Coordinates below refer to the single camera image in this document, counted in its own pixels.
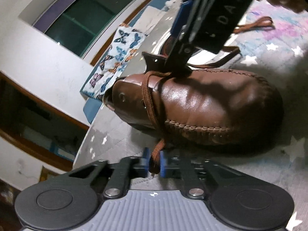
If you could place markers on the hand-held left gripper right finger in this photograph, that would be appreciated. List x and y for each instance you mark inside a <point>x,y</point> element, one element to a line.
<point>163,166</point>

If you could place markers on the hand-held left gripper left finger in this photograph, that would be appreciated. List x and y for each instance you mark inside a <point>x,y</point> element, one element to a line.
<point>146,163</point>

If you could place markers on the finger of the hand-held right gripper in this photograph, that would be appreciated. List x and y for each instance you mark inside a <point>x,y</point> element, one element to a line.
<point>180,21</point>

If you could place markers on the brown shoelace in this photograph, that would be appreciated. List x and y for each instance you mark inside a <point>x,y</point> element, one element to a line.
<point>158,146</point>

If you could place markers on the beige pillow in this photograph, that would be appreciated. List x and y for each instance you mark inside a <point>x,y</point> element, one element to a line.
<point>151,19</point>

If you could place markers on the butterfly print pillow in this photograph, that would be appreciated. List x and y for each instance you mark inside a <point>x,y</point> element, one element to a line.
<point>120,48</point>

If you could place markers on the blue sofa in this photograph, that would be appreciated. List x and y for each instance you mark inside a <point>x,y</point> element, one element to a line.
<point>92,110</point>

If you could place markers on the grey star-print table cover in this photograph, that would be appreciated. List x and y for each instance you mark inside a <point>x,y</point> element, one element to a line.
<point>252,168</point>

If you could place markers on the green-framed window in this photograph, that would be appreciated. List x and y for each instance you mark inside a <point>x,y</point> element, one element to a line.
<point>79,16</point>

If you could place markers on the wooden door frame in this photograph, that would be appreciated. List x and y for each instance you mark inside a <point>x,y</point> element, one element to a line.
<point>48,158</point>

